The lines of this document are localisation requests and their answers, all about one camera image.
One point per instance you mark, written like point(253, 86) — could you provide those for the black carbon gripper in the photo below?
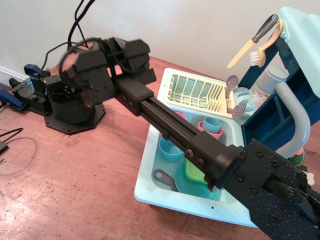
point(268, 185)

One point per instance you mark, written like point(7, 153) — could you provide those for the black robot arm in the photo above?
point(116, 68)

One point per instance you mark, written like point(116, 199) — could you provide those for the beige toy jug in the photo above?
point(310, 178)

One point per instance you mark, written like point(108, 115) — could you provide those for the green net toy fruit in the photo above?
point(298, 158)

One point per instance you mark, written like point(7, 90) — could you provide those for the dark blue toy shelf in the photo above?
point(273, 124)

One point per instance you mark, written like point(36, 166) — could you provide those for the grey toy faucet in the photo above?
point(301, 121)

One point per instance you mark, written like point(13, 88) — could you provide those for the green square toy plate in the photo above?
point(193, 173)

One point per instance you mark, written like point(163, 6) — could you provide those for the teal toy plate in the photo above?
point(186, 186)

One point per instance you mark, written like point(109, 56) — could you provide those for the purple toy spatula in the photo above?
point(238, 111)

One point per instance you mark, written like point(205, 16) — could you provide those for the teal cup in pink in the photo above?
point(211, 125)

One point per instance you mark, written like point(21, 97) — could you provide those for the pink toy cup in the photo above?
point(214, 135)

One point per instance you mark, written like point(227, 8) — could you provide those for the light blue toy sink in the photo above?
point(149, 190)

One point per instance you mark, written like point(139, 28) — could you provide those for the teal toy cup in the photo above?
point(169, 151)

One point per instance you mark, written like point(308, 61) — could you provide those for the cream yellow dish rack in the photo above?
point(200, 94)

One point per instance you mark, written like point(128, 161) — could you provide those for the clear bottle grey cap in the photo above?
point(265, 85)

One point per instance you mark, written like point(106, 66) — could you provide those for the purple toy spoon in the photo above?
point(231, 82)

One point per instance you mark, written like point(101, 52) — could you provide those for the tan toy dish brush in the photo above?
point(258, 58)

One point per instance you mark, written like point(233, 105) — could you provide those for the light blue toy cabinet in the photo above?
point(301, 32)

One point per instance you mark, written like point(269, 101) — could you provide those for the blue clamp on table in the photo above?
point(33, 71)

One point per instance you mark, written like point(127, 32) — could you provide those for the blue clamp far left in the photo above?
point(13, 102)

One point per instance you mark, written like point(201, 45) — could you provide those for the toy knife grey handle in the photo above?
point(263, 30)

